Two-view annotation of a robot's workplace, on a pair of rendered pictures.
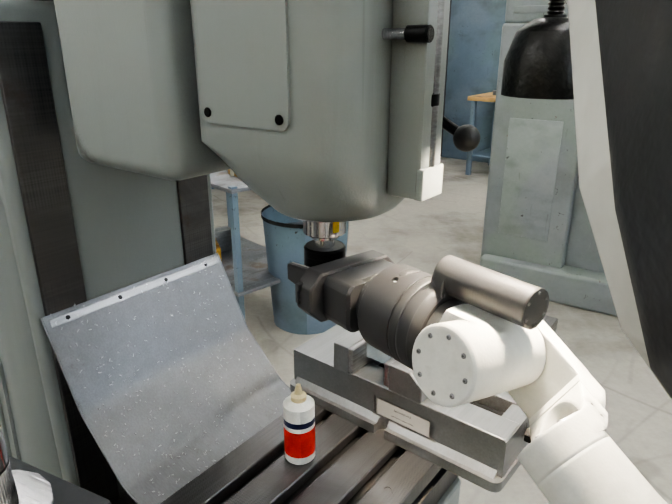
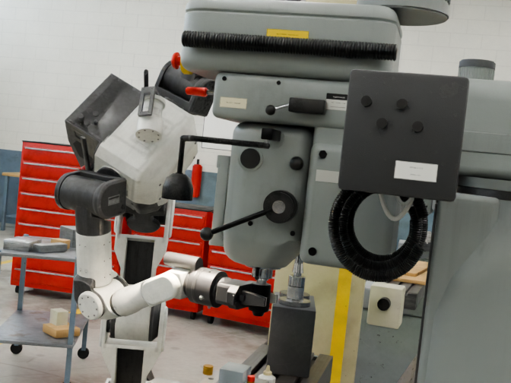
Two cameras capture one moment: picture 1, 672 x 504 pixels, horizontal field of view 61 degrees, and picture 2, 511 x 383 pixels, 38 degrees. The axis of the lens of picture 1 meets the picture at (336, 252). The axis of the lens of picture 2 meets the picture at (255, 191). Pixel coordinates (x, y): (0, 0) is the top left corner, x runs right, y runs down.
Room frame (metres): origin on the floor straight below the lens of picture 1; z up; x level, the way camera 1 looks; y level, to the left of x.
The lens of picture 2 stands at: (2.14, -0.67, 1.56)
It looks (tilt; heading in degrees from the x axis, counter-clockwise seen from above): 3 degrees down; 157
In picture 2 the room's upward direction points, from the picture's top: 6 degrees clockwise
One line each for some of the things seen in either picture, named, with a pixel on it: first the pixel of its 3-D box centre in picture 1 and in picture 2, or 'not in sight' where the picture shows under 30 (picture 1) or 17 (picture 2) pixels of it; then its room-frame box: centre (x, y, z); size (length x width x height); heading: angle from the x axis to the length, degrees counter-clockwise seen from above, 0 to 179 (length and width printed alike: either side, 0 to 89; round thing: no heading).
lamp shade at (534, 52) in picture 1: (550, 55); (178, 185); (0.49, -0.17, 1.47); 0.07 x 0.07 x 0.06
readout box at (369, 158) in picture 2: not in sight; (402, 135); (1.05, 0.05, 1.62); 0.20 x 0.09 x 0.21; 53
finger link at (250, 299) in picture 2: not in sight; (252, 299); (0.62, -0.01, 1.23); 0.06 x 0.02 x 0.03; 38
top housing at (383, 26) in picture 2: not in sight; (292, 46); (0.61, 0.02, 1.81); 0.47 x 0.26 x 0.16; 53
